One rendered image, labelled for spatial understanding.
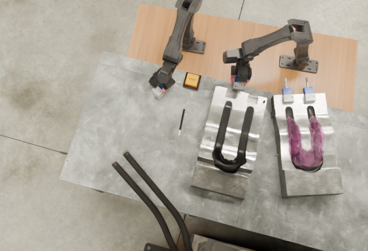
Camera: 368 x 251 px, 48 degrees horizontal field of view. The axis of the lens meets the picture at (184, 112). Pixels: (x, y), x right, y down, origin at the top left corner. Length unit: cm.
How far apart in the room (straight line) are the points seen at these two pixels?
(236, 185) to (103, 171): 64
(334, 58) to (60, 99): 186
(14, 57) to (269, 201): 214
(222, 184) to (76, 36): 176
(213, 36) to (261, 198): 88
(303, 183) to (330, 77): 61
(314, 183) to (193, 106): 69
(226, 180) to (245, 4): 170
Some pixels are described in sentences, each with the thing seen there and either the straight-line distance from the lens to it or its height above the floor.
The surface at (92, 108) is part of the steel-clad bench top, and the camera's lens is 214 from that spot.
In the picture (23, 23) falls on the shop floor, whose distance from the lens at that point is 340.
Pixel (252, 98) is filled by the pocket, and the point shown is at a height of 86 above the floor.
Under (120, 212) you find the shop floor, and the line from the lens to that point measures 284.
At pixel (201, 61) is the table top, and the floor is 80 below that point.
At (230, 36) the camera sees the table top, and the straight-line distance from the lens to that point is 226.
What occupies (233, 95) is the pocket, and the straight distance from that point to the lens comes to 206.
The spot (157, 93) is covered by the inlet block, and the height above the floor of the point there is 85.
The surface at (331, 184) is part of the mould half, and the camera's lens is 203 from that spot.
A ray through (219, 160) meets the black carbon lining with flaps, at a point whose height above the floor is 88.
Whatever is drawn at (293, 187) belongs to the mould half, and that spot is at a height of 91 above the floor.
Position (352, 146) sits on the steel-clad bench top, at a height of 80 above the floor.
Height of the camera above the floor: 281
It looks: 74 degrees down
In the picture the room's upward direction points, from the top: 1 degrees clockwise
